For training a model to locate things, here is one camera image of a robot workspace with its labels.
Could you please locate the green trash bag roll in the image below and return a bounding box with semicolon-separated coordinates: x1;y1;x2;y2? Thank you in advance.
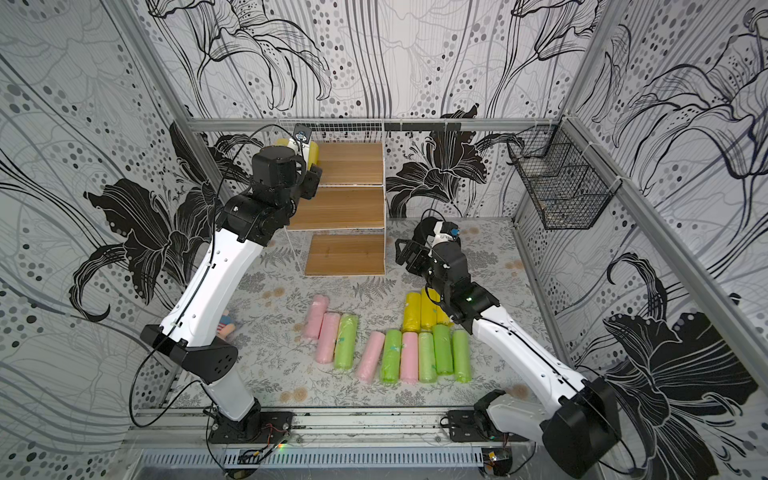
380;329;402;384
334;313;359;370
418;332;438;383
432;324;454;375
451;330;472;383

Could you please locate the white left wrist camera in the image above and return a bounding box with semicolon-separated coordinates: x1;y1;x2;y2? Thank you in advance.
289;124;312;161

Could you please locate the plush toy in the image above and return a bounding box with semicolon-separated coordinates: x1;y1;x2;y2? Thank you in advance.
217;312;236;340

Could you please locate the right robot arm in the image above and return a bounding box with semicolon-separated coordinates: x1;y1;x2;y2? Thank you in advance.
395;238;622;479

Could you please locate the metal base rail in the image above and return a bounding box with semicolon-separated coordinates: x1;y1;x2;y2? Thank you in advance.
125;407;554;473

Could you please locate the white wire wooden shelf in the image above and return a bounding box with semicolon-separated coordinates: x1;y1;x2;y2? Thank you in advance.
263;120;386;277

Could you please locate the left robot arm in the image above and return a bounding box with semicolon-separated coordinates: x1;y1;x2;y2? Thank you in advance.
141;141;322;423

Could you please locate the pink trash bag roll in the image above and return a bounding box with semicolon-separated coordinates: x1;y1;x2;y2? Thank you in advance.
302;294;330;340
356;331;386;384
400;332;419;384
315;312;341;364

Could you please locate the black cap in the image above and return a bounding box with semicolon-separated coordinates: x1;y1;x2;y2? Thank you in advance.
412;217;444;246

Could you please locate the black wire wall basket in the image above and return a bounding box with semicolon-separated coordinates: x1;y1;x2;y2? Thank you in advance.
506;124;613;230

